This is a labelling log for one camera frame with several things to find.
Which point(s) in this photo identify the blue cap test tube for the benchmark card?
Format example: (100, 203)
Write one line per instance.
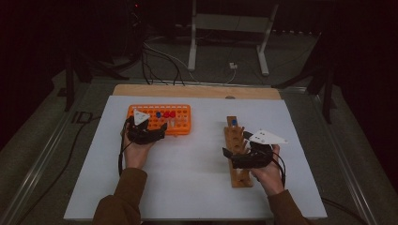
(158, 114)
(234, 122)

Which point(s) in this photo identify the white metal stand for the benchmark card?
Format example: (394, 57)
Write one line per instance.
(192, 47)

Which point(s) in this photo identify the person's left hand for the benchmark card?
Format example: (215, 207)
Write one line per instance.
(136, 156)

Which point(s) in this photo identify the dark equipment rack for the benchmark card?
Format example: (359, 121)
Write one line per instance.
(136, 28)

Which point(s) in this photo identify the person's right hand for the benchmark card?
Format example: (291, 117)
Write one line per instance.
(270, 179)

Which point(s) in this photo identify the orange plastic tube rack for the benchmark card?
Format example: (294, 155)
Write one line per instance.
(181, 112)

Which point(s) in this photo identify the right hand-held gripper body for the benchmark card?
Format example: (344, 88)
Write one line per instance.
(253, 159)

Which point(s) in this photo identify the white plug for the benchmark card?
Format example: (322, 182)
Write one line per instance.
(233, 65)

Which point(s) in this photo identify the red cap test tube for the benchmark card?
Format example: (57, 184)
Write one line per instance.
(169, 114)

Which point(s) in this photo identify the wooden test tube rack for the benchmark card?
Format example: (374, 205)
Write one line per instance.
(239, 179)

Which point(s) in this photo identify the white table mat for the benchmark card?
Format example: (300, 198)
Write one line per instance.
(187, 175)

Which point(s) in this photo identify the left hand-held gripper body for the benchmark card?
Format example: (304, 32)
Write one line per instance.
(139, 117)

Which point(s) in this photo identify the black tripod stand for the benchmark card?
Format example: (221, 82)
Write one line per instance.
(327, 100)
(69, 87)

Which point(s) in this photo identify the aluminium frame rail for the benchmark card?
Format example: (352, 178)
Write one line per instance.
(344, 159)
(42, 161)

